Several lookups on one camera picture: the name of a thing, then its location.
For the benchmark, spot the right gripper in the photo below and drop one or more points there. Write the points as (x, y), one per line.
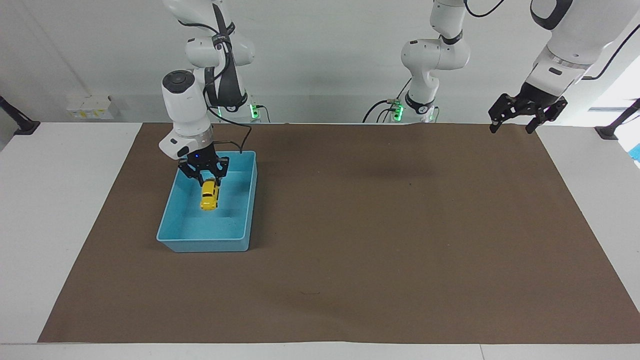
(200, 154)

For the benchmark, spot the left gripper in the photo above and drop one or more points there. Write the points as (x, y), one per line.
(537, 96)

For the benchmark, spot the yellow toy beetle car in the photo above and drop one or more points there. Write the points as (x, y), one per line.
(209, 197)

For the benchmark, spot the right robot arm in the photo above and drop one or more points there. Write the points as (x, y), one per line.
(186, 112)

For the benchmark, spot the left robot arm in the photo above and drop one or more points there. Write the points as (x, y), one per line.
(434, 55)

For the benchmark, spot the light blue plastic tray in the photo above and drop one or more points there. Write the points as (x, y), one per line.
(210, 227)

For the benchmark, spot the black stand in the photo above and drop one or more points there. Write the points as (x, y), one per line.
(616, 125)
(18, 120)

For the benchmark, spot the white wall socket box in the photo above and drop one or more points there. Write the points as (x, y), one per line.
(92, 107)

